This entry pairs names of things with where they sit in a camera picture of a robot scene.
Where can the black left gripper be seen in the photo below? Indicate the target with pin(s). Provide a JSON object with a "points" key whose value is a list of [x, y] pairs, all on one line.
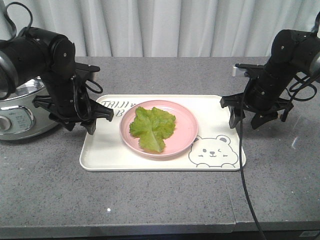
{"points": [[68, 102]]}

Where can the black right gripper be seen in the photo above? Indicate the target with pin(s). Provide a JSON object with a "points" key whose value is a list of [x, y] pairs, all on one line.
{"points": [[261, 96]]}

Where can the green lettuce leaf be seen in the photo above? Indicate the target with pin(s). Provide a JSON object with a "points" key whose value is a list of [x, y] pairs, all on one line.
{"points": [[152, 127]]}

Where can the pink round plate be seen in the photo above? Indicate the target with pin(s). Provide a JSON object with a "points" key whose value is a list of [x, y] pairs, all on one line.
{"points": [[186, 128]]}

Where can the cream bear serving tray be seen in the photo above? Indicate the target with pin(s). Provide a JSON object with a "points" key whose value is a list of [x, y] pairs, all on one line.
{"points": [[215, 148]]}

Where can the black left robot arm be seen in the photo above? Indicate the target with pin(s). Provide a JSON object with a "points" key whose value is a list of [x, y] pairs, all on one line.
{"points": [[51, 57]]}

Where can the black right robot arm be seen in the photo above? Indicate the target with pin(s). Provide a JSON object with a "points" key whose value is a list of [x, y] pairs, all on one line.
{"points": [[294, 64]]}

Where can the green electric cooking pot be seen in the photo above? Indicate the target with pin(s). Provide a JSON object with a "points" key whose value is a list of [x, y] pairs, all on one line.
{"points": [[19, 119]]}

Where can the grey pleated curtain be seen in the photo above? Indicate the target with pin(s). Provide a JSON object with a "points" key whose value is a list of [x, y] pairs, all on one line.
{"points": [[166, 28]]}

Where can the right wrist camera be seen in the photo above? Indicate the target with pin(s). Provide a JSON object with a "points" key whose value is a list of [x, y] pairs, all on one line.
{"points": [[246, 70]]}

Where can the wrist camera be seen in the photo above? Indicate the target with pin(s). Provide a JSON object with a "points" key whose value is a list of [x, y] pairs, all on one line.
{"points": [[246, 70], [85, 71]]}

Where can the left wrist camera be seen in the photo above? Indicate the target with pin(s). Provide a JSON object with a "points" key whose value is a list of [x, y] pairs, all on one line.
{"points": [[85, 71]]}

